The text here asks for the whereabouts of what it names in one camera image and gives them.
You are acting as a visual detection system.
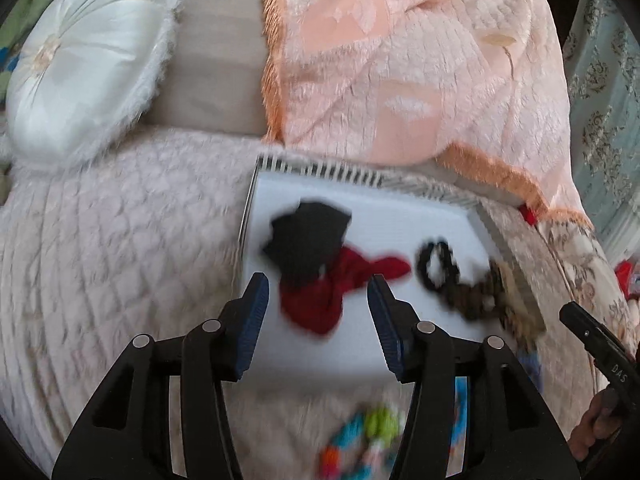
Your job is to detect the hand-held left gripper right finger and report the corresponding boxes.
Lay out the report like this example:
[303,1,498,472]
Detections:
[366,273,582,480]

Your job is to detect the red scrunchie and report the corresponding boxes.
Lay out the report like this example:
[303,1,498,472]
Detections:
[278,247,412,337]

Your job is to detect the green cloth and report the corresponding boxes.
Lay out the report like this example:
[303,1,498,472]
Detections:
[0,0,77,62]

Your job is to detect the pale blue patterned curtain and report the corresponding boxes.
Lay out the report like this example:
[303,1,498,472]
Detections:
[561,0,640,262]

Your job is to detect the white round satin pillow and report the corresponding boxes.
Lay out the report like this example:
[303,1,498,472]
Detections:
[4,0,184,167]

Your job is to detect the multicolour flower bead bracelet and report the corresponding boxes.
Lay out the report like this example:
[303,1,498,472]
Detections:
[319,404,409,480]

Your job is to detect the striped jewelry box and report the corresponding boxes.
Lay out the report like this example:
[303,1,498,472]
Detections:
[236,154,549,377]

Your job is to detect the black scrunchie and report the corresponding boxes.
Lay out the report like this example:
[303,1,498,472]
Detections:
[415,239,464,295]

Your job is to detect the peach fringed blanket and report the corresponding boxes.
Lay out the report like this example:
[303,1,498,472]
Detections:
[260,0,594,229]

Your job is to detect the brown scrunchie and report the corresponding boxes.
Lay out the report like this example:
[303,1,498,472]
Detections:
[440,260,507,324]

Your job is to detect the beige sofa backrest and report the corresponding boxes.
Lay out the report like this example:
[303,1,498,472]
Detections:
[144,0,282,137]

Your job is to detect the person's right hand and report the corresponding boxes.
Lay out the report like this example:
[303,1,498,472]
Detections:
[569,388,627,464]

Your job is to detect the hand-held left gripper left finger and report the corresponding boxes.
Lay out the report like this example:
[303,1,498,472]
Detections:
[51,271,271,480]

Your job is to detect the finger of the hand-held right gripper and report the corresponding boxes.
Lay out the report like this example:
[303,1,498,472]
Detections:
[558,301,640,417]

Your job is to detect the red cloth item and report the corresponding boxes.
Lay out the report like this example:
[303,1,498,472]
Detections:
[614,259,640,302]

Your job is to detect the black cloth pouch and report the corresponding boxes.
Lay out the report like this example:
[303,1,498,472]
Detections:
[261,200,354,287]

